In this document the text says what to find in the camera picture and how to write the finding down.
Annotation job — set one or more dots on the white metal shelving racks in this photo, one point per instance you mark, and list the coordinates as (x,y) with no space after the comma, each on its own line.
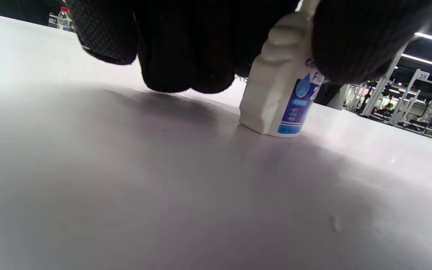
(407,105)

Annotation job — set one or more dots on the white correction fluid bottle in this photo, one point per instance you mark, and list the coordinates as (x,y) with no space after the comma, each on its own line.
(268,93)

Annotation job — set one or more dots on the clear water bottle red cap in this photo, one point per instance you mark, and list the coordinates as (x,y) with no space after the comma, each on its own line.
(63,19)

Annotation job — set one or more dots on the person's left hand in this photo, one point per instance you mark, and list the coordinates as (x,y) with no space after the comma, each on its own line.
(186,45)

